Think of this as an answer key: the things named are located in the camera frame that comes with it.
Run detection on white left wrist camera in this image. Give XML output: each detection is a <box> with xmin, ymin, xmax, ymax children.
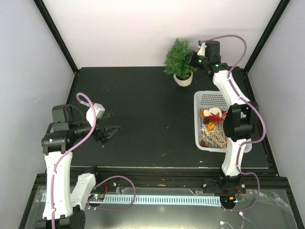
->
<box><xmin>86</xmin><ymin>103</ymin><xmax>105</xmax><ymax>126</ymax></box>

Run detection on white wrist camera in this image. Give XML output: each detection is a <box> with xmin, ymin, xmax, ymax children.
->
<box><xmin>197</xmin><ymin>40</ymin><xmax>206</xmax><ymax>58</ymax></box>
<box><xmin>86</xmin><ymin>103</ymin><xmax>105</xmax><ymax>126</ymax></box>

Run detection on cream felt snowman ornament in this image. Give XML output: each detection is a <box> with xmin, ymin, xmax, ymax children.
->
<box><xmin>199</xmin><ymin>107</ymin><xmax>223</xmax><ymax>118</ymax></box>

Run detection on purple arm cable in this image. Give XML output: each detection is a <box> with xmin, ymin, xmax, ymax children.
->
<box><xmin>206</xmin><ymin>34</ymin><xmax>267</xmax><ymax>212</ymax></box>
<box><xmin>50</xmin><ymin>92</ymin><xmax>97</xmax><ymax>229</ymax></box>

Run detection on brown pine cone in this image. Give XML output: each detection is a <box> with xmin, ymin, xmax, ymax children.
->
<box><xmin>199</xmin><ymin>141</ymin><xmax>210</xmax><ymax>147</ymax></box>

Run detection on gold gift box ornament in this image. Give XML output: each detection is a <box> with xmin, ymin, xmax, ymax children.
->
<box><xmin>206</xmin><ymin>122</ymin><xmax>215</xmax><ymax>131</ymax></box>

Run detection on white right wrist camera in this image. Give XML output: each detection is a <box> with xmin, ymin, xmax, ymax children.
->
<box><xmin>197</xmin><ymin>40</ymin><xmax>206</xmax><ymax>58</ymax></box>

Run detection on red star ornament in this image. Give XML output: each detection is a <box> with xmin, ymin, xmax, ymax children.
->
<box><xmin>209</xmin><ymin>113</ymin><xmax>224</xmax><ymax>125</ymax></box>

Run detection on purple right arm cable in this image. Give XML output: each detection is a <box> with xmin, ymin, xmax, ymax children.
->
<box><xmin>206</xmin><ymin>34</ymin><xmax>267</xmax><ymax>212</ymax></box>

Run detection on dark pine cone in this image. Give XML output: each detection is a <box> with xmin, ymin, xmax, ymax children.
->
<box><xmin>203</xmin><ymin>116</ymin><xmax>211</xmax><ymax>125</ymax></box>

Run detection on gold merry christmas sign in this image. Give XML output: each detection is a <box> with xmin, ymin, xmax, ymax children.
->
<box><xmin>201</xmin><ymin>129</ymin><xmax>228</xmax><ymax>149</ymax></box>

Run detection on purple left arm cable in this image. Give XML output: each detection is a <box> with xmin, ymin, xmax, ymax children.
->
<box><xmin>50</xmin><ymin>92</ymin><xmax>97</xmax><ymax>229</ymax></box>

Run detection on small green christmas tree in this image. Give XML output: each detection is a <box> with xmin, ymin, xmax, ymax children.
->
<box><xmin>163</xmin><ymin>38</ymin><xmax>197</xmax><ymax>87</ymax></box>

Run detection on white slotted cable duct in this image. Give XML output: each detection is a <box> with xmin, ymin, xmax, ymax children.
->
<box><xmin>41</xmin><ymin>192</ymin><xmax>222</xmax><ymax>208</ymax></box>

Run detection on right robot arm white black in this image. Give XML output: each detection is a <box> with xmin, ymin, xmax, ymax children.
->
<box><xmin>186</xmin><ymin>41</ymin><xmax>258</xmax><ymax>192</ymax></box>

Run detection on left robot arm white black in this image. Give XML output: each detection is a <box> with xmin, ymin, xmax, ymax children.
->
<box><xmin>34</xmin><ymin>103</ymin><xmax>121</xmax><ymax>229</ymax></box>

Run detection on white plastic basket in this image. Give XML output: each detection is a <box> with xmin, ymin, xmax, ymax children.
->
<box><xmin>193</xmin><ymin>90</ymin><xmax>252</xmax><ymax>152</ymax></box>

